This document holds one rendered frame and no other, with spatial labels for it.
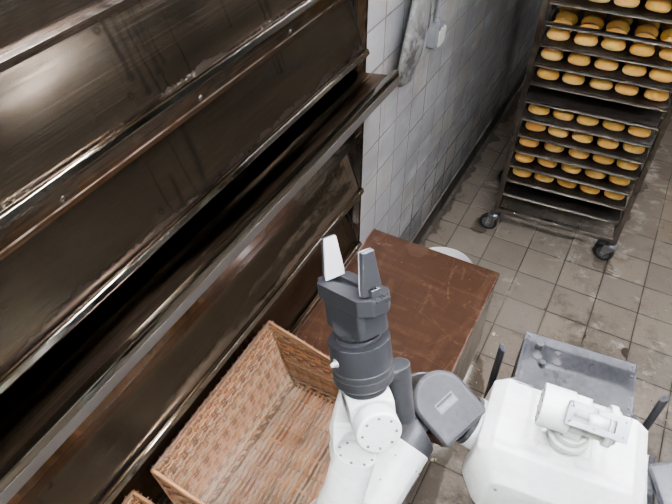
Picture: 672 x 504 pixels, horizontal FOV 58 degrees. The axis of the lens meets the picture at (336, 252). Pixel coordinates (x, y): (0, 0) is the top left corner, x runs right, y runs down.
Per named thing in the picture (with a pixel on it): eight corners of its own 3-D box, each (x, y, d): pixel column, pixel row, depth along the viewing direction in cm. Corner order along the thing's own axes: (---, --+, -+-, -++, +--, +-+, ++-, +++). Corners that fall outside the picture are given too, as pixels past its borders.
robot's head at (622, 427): (565, 391, 97) (573, 390, 89) (623, 409, 94) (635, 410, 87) (555, 430, 96) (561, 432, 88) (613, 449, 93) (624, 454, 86)
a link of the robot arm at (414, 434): (377, 426, 113) (416, 364, 117) (417, 454, 113) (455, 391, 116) (389, 430, 102) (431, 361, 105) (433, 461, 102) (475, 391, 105)
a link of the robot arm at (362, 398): (325, 352, 90) (335, 415, 94) (341, 391, 80) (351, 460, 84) (398, 335, 92) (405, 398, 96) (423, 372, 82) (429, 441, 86)
